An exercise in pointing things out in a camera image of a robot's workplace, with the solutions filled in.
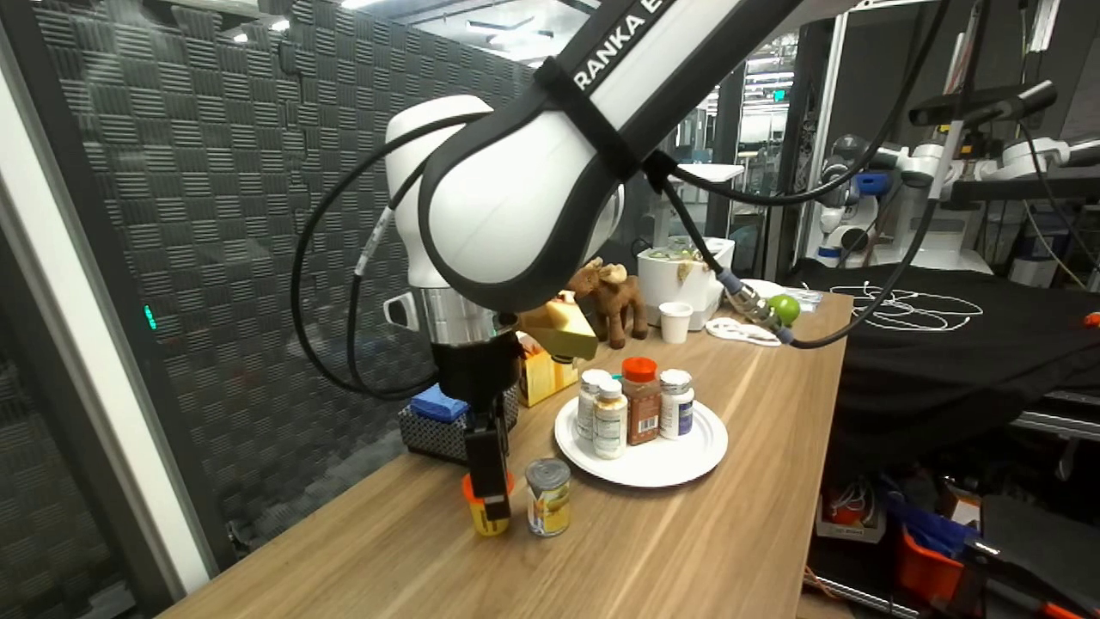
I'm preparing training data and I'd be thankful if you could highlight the black covered table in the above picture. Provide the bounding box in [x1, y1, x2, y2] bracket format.
[788, 257, 1100, 461]

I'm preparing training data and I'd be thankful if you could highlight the blue sponge cloth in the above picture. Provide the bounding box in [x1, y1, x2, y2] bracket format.
[409, 381, 474, 426]

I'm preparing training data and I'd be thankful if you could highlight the white coiled cable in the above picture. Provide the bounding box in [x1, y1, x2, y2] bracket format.
[832, 280, 992, 337]

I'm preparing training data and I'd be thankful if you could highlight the white bottle blue label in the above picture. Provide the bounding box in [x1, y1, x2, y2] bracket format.
[589, 378, 631, 465]

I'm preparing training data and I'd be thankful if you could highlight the white ringed object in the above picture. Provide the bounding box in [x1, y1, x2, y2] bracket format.
[700, 313, 788, 351]

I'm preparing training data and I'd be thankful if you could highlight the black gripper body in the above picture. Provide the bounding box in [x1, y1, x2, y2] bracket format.
[430, 334, 525, 436]

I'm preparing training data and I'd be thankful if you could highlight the white paper cup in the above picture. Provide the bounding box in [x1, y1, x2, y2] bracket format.
[658, 298, 698, 346]

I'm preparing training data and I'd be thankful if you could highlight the small can silver lid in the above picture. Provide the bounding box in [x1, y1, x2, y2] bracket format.
[522, 457, 576, 540]

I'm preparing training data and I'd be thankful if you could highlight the grey woven box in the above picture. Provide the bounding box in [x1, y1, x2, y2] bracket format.
[397, 398, 522, 468]

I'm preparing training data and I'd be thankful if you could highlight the brown moose plushie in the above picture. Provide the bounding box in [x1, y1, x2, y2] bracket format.
[566, 257, 647, 354]

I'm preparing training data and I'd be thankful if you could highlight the white paper plate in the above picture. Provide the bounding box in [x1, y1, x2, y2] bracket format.
[550, 391, 731, 494]

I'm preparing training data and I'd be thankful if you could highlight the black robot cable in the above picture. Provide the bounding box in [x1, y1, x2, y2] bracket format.
[647, 0, 992, 354]

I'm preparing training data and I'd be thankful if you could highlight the orange lid yellow tub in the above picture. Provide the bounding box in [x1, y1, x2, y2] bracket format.
[459, 471, 515, 542]

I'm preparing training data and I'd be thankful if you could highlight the orange cap spice bottle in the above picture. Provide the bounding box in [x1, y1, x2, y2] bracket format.
[618, 354, 665, 451]

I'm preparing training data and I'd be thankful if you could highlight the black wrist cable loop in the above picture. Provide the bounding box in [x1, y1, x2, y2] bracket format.
[288, 108, 494, 407]

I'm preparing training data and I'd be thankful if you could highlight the grey white appliance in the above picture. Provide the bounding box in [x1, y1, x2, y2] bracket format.
[637, 238, 741, 329]

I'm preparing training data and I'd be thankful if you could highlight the red bin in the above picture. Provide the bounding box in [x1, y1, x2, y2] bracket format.
[891, 525, 977, 611]

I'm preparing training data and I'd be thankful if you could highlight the white bottle dark label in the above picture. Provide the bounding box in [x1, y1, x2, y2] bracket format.
[658, 369, 698, 444]

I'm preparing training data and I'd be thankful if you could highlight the open yellow orange carton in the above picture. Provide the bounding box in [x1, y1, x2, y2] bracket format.
[515, 329, 581, 409]

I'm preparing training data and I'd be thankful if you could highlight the black overhead bar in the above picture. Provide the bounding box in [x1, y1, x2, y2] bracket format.
[909, 76, 1058, 130]

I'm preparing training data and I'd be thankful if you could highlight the green round fruit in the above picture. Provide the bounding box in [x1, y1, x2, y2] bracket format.
[765, 293, 805, 329]

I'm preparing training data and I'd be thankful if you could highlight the white blue background machine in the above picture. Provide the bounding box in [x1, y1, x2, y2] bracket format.
[812, 134, 920, 264]

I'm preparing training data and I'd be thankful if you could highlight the tan wrist camera box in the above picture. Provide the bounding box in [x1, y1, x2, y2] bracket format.
[515, 289, 601, 363]

